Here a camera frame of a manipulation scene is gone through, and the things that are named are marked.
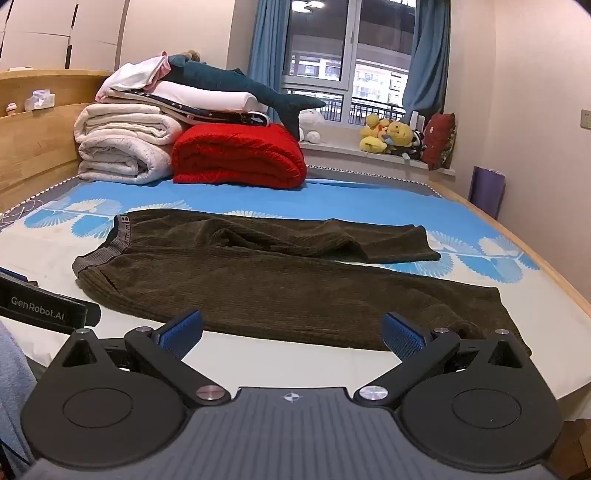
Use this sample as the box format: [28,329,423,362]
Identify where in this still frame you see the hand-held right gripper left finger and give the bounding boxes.
[54,309,232,409]

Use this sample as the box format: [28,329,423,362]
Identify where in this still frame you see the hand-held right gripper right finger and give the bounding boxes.
[353,311,536,409]

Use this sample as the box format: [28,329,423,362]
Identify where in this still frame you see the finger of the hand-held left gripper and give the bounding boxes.
[0,270,40,289]

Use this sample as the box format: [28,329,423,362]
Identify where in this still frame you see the brown corduroy pants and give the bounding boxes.
[71,209,532,354]

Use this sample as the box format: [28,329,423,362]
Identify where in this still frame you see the person's light blue clothing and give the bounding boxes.
[0,322,38,478]

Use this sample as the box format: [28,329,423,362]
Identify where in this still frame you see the wooden headboard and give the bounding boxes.
[0,69,114,214]

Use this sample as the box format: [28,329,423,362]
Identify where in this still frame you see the white folded quilt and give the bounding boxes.
[74,102,185,185]

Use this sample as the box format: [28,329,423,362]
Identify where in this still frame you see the blue white printed bed sheet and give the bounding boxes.
[0,178,571,402]

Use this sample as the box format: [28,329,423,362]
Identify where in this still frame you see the purple board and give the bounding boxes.
[468,166,507,220]

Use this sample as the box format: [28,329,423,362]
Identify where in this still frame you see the tissue box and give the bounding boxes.
[24,90,56,112]

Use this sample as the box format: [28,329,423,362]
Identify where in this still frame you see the window sill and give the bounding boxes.
[298,141,456,179]

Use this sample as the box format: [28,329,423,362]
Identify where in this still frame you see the red folded blanket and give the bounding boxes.
[172,122,308,189]

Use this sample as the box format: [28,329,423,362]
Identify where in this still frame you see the black white striped plush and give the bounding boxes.
[406,131,428,160]

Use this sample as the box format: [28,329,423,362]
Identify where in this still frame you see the red cushion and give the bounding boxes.
[421,112,458,171]

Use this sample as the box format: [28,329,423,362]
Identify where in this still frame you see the yellow bear plush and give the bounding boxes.
[386,121,415,156]

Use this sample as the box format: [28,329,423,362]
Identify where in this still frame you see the yellow duck plush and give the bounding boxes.
[360,113,393,154]

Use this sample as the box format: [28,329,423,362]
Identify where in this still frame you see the pink white cloth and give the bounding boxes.
[95,52,171,103]

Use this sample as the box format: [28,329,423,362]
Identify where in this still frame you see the white seal plush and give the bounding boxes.
[298,108,327,144]

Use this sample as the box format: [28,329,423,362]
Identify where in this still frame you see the white folded bedding dark trim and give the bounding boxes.
[99,80,271,128]

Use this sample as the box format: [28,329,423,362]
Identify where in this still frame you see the white wardrobe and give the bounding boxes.
[0,0,133,73]

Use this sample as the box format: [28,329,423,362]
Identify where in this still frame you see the teal shark plush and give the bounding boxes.
[167,54,327,139]

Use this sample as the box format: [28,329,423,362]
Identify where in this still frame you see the blue curtain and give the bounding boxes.
[248,0,294,105]
[402,0,451,123]

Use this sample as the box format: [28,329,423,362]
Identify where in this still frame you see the window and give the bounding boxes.
[279,0,419,125]

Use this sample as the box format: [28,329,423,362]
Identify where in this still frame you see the white cable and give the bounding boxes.
[0,200,43,228]

